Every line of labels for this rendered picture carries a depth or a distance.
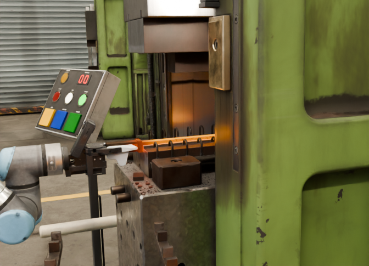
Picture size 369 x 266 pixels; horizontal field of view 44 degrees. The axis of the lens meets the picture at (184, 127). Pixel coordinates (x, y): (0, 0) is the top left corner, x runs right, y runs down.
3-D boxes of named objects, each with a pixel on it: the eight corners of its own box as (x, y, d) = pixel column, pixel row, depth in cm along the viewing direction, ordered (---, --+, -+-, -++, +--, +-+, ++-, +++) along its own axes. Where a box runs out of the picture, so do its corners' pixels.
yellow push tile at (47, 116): (47, 126, 183) (54, 109, 185) (38, 124, 189) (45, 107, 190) (50, 127, 185) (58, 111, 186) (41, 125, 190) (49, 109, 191)
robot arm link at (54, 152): (44, 141, 132) (45, 148, 123) (61, 140, 134) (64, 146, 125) (46, 171, 134) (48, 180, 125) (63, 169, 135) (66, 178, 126)
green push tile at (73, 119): (73, 132, 169) (80, 113, 171) (62, 130, 174) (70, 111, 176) (76, 134, 170) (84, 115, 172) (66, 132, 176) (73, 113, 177)
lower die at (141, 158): (148, 177, 132) (147, 149, 130) (133, 162, 150) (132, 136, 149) (277, 163, 145) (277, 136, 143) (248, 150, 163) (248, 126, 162)
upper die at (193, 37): (144, 53, 125) (143, 17, 123) (128, 52, 144) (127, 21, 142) (279, 49, 138) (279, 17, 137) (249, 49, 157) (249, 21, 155)
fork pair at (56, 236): (49, 252, 88) (48, 243, 87) (51, 240, 93) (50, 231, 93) (167, 241, 92) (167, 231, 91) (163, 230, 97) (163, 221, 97)
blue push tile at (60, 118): (59, 129, 176) (67, 111, 178) (50, 127, 182) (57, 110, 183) (63, 131, 178) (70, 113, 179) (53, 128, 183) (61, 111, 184)
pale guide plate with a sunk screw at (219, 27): (223, 90, 106) (222, 15, 103) (208, 87, 115) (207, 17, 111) (231, 90, 107) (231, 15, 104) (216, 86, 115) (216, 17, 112)
